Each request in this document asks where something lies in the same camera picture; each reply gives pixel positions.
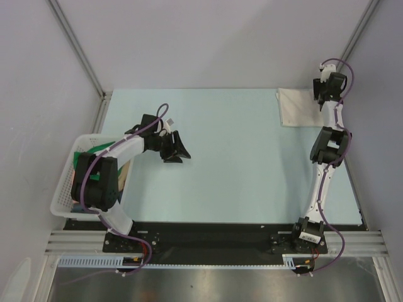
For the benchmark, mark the right aluminium corner post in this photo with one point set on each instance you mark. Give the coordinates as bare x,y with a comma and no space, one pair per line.
352,44

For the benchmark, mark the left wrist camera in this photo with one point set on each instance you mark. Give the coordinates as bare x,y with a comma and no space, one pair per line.
151,125

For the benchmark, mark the white plastic laundry basket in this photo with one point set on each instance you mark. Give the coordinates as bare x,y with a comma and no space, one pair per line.
61,204

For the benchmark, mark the green t shirt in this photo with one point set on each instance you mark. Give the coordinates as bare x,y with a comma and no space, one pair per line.
92,151

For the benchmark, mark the cream t shirt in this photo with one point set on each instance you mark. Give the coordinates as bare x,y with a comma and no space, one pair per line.
298,108

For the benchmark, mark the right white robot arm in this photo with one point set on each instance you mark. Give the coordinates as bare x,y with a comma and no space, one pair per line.
327,154

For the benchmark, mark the aluminium frame rail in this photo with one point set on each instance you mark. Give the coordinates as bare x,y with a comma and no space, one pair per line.
91,242

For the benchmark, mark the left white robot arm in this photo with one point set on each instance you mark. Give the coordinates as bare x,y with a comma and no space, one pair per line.
95,183

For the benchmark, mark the aluminium corner post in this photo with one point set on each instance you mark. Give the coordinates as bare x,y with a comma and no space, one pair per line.
74,43
352,44

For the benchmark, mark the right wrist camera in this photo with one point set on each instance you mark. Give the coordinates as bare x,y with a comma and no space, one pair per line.
336,82

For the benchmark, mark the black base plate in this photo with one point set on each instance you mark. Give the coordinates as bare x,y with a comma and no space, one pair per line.
209,244

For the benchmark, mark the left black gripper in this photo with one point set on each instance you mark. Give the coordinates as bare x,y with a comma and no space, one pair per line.
177,146

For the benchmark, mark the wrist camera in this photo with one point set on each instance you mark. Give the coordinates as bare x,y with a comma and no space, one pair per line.
151,125
336,82

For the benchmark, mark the beige t shirt in basket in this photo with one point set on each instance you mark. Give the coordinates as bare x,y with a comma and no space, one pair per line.
123,175

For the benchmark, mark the left aluminium corner post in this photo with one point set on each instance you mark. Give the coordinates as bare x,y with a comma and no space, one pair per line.
74,43

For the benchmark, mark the pink t shirt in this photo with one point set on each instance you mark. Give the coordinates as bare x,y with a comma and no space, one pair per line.
72,187

